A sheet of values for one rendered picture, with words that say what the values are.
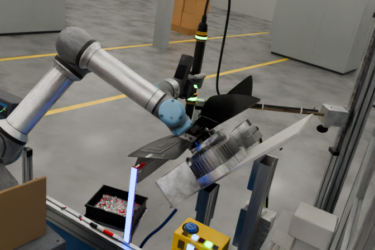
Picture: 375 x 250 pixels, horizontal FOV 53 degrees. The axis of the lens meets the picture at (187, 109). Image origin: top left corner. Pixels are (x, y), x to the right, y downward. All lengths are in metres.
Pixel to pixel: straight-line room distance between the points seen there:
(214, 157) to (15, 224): 0.78
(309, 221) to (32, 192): 1.07
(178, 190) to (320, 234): 0.60
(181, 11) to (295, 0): 2.84
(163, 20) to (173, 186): 6.35
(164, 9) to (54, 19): 2.22
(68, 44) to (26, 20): 6.74
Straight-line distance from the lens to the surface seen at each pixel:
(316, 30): 8.81
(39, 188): 1.23
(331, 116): 1.69
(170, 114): 1.08
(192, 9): 9.76
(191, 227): 1.28
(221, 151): 1.58
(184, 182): 1.62
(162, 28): 7.80
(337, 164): 1.82
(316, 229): 1.69
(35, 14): 8.00
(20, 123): 1.35
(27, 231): 1.31
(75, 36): 1.20
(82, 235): 1.63
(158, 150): 1.45
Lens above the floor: 1.89
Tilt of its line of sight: 22 degrees down
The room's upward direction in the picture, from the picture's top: 9 degrees clockwise
